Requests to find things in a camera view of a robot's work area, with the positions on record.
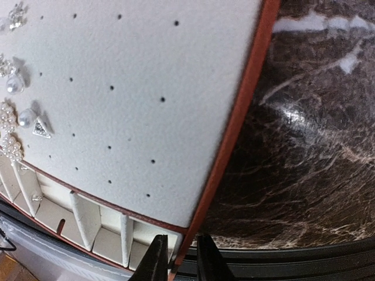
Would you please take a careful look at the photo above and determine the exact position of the pearl stud earring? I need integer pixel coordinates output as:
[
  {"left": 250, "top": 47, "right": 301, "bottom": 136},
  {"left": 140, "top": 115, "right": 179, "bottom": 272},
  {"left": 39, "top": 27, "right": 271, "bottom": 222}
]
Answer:
[{"left": 18, "top": 108, "right": 38, "bottom": 128}]

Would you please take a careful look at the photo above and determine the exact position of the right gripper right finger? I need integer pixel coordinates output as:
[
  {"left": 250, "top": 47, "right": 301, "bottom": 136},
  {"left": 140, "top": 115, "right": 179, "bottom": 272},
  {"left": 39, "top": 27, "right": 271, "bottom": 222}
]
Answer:
[{"left": 197, "top": 234, "right": 236, "bottom": 281}]

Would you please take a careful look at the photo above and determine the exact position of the triangle crystal stud earring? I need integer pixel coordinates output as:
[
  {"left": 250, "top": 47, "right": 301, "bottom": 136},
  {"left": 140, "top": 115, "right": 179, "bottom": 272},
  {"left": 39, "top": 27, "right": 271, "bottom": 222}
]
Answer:
[{"left": 32, "top": 116, "right": 52, "bottom": 139}]

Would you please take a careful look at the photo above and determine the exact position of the beige jewelry tray insert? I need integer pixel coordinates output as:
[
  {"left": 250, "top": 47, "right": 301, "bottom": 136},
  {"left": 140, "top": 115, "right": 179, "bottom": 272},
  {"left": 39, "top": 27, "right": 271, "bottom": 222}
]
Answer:
[{"left": 1, "top": 1, "right": 280, "bottom": 280}]

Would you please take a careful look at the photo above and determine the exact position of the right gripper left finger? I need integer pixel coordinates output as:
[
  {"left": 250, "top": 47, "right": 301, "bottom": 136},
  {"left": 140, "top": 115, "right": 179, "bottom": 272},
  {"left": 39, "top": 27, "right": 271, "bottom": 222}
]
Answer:
[{"left": 136, "top": 235, "right": 168, "bottom": 281}]

